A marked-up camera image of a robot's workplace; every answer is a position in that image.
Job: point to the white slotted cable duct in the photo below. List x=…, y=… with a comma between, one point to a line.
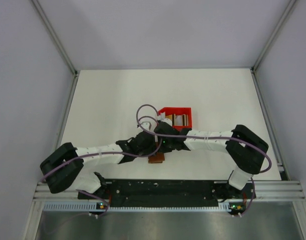
x=98, y=207

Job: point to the aluminium frame front rail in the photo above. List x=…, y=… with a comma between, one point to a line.
x=266, y=191

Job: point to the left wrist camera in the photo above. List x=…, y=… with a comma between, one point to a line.
x=146, y=125

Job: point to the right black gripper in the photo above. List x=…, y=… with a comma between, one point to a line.
x=165, y=150

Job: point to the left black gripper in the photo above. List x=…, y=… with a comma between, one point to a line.
x=152, y=147

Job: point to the aluminium frame post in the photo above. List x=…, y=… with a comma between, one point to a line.
x=53, y=36
x=287, y=12

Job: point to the aluminium frame left post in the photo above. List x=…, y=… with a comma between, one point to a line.
x=53, y=36

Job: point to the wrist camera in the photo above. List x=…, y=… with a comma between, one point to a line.
x=164, y=118
x=146, y=125

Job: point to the brown leather card holder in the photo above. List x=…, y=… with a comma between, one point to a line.
x=158, y=158

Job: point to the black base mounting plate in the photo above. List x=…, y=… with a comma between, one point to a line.
x=171, y=193

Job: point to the aluminium frame right post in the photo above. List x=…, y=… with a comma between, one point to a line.
x=287, y=12

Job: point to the stack of cards in bin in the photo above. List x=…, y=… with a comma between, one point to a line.
x=180, y=120

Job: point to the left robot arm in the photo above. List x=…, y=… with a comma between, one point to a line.
x=78, y=167

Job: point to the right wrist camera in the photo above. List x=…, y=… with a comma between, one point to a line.
x=164, y=118

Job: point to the red plastic card bin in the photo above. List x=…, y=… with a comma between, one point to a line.
x=178, y=110

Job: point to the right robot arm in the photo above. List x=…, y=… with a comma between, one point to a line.
x=247, y=149

